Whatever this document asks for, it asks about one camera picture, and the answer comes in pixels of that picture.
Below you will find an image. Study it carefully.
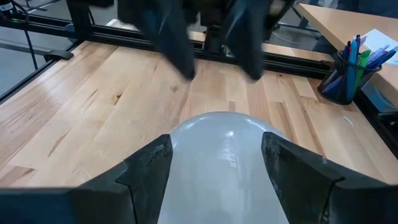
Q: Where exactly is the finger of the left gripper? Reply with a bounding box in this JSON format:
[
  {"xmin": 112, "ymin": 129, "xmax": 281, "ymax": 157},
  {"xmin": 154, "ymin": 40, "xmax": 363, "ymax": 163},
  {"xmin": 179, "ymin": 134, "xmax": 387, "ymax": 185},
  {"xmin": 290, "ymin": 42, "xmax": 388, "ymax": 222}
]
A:
[
  {"xmin": 223, "ymin": 11, "xmax": 274, "ymax": 80},
  {"xmin": 141, "ymin": 12, "xmax": 197, "ymax": 80}
]

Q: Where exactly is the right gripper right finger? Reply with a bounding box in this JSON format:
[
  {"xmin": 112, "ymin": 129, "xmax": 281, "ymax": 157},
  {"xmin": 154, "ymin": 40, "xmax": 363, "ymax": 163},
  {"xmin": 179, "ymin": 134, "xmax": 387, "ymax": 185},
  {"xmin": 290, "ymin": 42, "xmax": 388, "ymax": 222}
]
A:
[{"xmin": 261, "ymin": 132, "xmax": 398, "ymax": 224}]

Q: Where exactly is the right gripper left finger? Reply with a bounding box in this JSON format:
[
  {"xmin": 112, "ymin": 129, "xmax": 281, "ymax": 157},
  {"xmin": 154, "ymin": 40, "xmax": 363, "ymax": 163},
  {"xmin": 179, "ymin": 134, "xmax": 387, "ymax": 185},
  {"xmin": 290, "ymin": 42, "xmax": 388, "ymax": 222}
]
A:
[{"xmin": 0, "ymin": 134, "xmax": 174, "ymax": 224}]

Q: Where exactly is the white globe lightbulb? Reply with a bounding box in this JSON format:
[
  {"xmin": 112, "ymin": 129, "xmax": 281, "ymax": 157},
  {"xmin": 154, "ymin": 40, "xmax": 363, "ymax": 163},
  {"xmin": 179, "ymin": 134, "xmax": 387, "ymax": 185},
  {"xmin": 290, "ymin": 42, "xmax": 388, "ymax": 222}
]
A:
[{"xmin": 157, "ymin": 111, "xmax": 290, "ymax": 224}]

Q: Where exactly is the tan wooden desk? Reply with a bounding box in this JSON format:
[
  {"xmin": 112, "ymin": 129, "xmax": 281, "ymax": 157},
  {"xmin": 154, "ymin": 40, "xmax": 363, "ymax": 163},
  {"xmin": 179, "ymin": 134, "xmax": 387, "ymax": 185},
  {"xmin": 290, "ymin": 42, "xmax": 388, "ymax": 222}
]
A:
[{"xmin": 295, "ymin": 2, "xmax": 398, "ymax": 108}]

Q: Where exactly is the dark blue pen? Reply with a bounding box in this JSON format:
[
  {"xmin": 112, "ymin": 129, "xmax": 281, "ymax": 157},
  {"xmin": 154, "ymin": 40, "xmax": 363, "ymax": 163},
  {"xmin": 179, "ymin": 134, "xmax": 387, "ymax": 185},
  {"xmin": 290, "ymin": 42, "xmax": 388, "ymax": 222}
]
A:
[{"xmin": 341, "ymin": 40, "xmax": 352, "ymax": 63}]

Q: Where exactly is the black mesh pen cup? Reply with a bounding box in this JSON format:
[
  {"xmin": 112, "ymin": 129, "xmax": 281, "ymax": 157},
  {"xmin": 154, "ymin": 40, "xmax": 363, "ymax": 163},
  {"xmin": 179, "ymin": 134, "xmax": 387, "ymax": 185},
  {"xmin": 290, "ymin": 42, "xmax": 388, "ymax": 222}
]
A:
[{"xmin": 317, "ymin": 49, "xmax": 383, "ymax": 106}]

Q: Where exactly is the light blue pen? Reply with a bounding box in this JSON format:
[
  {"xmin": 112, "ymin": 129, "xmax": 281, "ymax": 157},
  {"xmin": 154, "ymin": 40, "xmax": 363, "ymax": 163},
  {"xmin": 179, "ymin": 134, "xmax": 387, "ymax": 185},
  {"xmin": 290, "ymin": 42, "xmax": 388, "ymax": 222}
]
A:
[{"xmin": 346, "ymin": 39, "xmax": 358, "ymax": 100}]

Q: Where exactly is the green marker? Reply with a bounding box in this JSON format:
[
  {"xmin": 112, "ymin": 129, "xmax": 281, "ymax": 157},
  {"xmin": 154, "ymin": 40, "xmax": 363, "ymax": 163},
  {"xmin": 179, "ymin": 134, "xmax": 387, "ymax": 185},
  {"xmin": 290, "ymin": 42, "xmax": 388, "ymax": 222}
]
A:
[{"xmin": 354, "ymin": 49, "xmax": 372, "ymax": 94}]

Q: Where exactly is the white rectangular label plate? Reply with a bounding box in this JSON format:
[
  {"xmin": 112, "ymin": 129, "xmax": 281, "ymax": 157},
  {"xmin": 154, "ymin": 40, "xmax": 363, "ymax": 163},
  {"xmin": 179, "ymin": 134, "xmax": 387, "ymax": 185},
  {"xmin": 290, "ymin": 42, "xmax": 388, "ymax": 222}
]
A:
[{"xmin": 360, "ymin": 28, "xmax": 398, "ymax": 66}]

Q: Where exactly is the black box with white label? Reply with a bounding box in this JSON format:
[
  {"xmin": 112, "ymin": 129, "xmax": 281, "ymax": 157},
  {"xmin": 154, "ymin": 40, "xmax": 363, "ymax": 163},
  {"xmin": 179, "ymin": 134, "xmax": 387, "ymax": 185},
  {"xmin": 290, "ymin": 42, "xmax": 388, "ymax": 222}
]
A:
[{"xmin": 0, "ymin": 0, "xmax": 19, "ymax": 20}]

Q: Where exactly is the black aluminium frame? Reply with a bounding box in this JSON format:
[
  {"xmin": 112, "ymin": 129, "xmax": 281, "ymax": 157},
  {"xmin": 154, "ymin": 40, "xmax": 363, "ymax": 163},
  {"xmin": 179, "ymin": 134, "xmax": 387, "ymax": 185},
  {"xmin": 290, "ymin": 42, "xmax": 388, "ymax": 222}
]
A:
[{"xmin": 0, "ymin": 0, "xmax": 398, "ymax": 152}]

